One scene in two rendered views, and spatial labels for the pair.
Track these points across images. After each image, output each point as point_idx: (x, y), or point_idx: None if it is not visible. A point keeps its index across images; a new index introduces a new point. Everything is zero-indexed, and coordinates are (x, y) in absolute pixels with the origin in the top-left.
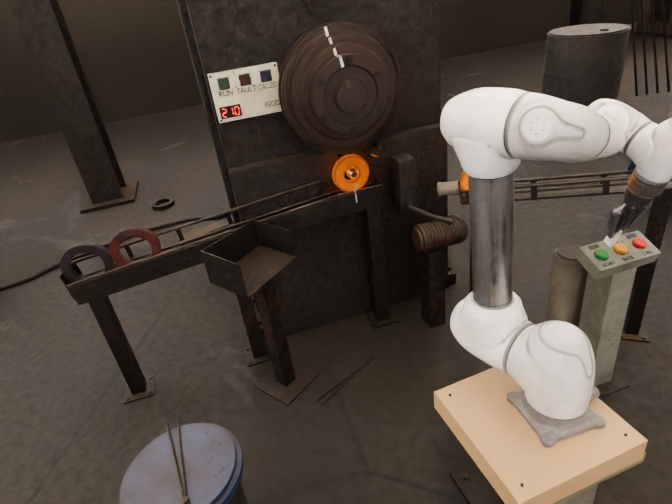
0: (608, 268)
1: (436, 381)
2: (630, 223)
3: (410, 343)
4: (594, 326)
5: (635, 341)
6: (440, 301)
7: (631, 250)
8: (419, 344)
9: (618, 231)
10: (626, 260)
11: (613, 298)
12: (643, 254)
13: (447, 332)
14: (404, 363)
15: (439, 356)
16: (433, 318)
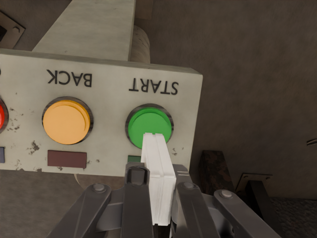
0: (170, 72)
1: (285, 84)
2: (102, 211)
3: (259, 142)
4: (133, 19)
5: (2, 11)
6: (216, 177)
7: (31, 101)
8: (252, 137)
9: (182, 186)
10: (84, 73)
11: (113, 25)
12: (1, 68)
13: (212, 138)
14: (288, 122)
15: (249, 113)
16: (221, 160)
